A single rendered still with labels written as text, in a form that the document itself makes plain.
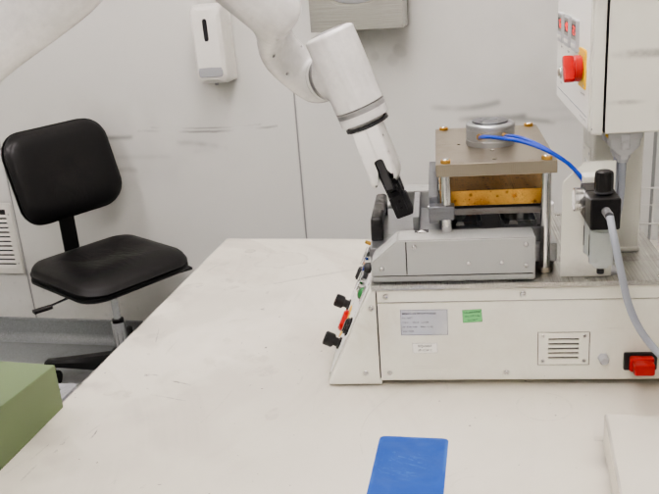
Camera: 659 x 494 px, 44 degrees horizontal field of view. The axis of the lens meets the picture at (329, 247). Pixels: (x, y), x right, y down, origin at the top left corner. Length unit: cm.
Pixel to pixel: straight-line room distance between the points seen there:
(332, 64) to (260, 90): 160
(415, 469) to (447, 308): 27
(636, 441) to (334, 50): 72
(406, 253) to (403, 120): 159
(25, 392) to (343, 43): 73
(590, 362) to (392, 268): 34
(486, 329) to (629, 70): 44
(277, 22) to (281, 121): 165
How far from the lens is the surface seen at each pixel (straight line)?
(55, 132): 300
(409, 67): 278
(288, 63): 138
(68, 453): 130
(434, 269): 126
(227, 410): 132
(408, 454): 118
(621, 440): 115
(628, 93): 122
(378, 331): 130
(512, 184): 131
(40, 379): 137
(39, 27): 115
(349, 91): 132
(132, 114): 310
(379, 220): 133
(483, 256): 126
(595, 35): 120
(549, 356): 133
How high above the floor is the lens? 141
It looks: 19 degrees down
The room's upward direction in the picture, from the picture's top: 4 degrees counter-clockwise
